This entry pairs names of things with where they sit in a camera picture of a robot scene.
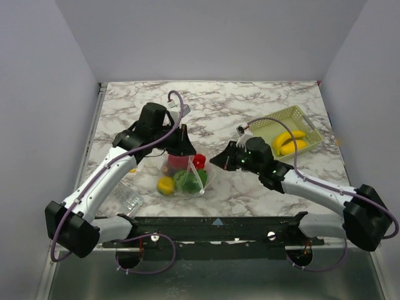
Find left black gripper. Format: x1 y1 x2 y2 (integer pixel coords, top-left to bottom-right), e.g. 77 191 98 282
152 123 198 157

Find red pomegranate toy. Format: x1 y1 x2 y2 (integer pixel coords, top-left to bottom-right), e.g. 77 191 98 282
167 154 189 170

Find clear zip top bag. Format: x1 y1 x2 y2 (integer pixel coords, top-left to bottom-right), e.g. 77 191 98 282
156 153 216 198

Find purple mangosteen toy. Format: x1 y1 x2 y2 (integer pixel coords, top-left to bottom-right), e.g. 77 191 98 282
162 166 173 176

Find green bell pepper toy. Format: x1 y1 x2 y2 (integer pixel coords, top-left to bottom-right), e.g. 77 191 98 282
185 169 208 194

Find yellow lemon toy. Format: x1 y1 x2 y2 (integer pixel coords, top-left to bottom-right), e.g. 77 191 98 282
156 176 175 196

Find red bell pepper toy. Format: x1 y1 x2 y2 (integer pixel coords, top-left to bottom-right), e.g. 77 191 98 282
192 154 206 170

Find green watermelon toy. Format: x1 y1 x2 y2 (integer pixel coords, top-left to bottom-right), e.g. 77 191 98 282
173 170 189 191

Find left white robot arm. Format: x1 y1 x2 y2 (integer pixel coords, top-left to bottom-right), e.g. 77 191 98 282
45 102 196 258

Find beige plastic basket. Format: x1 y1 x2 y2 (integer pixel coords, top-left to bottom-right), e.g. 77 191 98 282
249 105 323 161

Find yellow banana bunch toy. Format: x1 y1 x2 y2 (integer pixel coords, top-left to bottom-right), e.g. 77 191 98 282
272 130 307 156

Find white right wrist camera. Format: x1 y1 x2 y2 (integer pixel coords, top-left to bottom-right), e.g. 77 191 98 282
236 124 254 148

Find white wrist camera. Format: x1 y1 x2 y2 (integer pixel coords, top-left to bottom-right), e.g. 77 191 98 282
236 124 254 148
168 101 191 124

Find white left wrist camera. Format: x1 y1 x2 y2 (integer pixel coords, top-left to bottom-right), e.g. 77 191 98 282
168 101 191 124

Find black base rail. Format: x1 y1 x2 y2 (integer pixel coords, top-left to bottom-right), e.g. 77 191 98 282
103 212 324 261

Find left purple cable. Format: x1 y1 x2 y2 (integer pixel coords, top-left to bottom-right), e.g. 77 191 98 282
50 90 184 276

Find aluminium extrusion rail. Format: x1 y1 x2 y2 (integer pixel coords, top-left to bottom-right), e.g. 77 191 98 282
321 236 384 251

